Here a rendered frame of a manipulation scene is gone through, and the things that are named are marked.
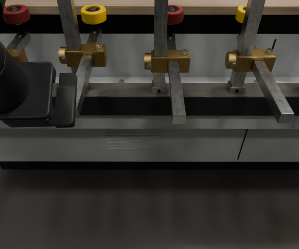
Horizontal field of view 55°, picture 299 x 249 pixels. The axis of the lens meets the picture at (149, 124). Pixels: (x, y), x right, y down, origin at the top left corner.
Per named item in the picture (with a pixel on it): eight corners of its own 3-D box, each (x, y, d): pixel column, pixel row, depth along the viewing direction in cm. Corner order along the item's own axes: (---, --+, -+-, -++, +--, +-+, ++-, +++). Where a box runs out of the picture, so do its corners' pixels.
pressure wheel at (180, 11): (154, 38, 101) (155, 4, 93) (175, 34, 103) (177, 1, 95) (163, 48, 95) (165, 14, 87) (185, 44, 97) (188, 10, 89)
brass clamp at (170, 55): (189, 73, 87) (191, 59, 83) (144, 73, 87) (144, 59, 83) (187, 63, 91) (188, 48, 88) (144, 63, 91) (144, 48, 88)
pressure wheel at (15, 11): (9, 47, 96) (-4, 12, 88) (16, 36, 102) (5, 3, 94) (33, 46, 96) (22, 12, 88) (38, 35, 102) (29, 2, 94)
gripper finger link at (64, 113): (36, 100, 41) (7, 63, 32) (87, 98, 41) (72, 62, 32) (31, 146, 38) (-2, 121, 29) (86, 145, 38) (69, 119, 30)
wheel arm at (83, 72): (80, 120, 68) (77, 106, 65) (65, 120, 68) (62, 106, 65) (102, 37, 100) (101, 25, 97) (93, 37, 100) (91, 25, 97)
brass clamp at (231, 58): (272, 73, 87) (277, 58, 83) (227, 73, 87) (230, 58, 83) (266, 62, 91) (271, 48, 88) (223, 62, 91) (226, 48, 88)
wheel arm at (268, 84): (289, 125, 69) (295, 112, 66) (275, 125, 69) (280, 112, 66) (245, 42, 101) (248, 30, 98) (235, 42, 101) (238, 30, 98)
